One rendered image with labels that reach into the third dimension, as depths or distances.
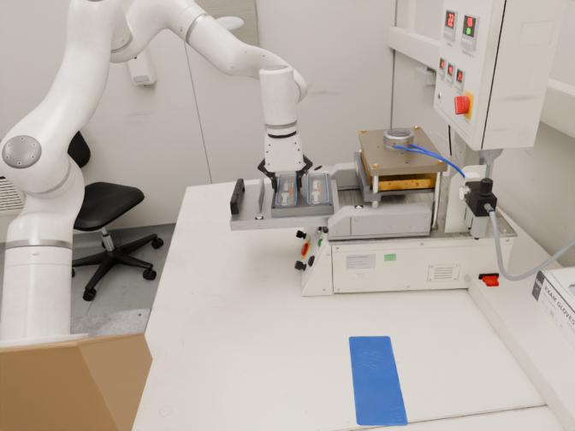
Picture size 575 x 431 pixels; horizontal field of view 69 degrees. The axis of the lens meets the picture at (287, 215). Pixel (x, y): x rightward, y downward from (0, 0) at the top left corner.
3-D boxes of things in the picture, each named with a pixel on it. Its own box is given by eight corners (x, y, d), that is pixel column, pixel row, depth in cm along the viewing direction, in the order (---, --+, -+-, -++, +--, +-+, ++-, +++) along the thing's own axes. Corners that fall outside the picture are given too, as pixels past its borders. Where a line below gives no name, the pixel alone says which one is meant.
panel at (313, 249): (302, 233, 142) (323, 187, 133) (301, 291, 116) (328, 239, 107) (297, 231, 141) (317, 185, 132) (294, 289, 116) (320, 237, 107)
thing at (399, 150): (440, 154, 124) (444, 111, 117) (476, 204, 97) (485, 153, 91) (358, 159, 126) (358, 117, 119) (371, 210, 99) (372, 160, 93)
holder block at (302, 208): (330, 180, 126) (329, 173, 125) (334, 214, 109) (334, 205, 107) (275, 184, 127) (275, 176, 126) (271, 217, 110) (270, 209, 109)
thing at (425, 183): (419, 160, 122) (422, 129, 117) (440, 195, 103) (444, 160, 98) (359, 163, 123) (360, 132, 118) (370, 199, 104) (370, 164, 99)
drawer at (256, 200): (335, 190, 129) (335, 167, 125) (340, 227, 110) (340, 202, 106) (242, 195, 131) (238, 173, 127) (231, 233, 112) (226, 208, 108)
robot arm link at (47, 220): (-8, 248, 80) (1, 132, 85) (33, 260, 97) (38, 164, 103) (60, 244, 82) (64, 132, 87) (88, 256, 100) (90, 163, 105)
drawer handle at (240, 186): (245, 189, 126) (243, 177, 124) (238, 214, 113) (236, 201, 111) (239, 190, 126) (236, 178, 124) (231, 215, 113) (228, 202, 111)
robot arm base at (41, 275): (-51, 352, 73) (-42, 248, 77) (16, 344, 91) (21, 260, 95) (59, 342, 73) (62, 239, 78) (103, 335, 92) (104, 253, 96)
